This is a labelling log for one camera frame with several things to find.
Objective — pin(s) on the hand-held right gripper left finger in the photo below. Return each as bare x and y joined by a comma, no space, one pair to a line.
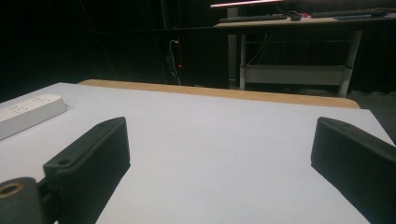
90,161

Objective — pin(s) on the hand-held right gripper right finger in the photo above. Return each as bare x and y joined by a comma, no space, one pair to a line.
358,158

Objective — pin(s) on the white power strip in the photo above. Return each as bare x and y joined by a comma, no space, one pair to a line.
26,111

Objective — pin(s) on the wooden desk with white legs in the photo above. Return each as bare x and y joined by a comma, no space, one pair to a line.
299,46

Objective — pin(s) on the white sheet table cover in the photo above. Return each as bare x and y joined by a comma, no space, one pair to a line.
218,149

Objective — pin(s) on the black keyboard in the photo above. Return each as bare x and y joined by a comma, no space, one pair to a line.
342,13
252,18

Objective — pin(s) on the black computer mouse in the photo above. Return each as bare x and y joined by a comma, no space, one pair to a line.
294,16

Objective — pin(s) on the monitor with lit edge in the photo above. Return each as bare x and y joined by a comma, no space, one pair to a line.
246,3

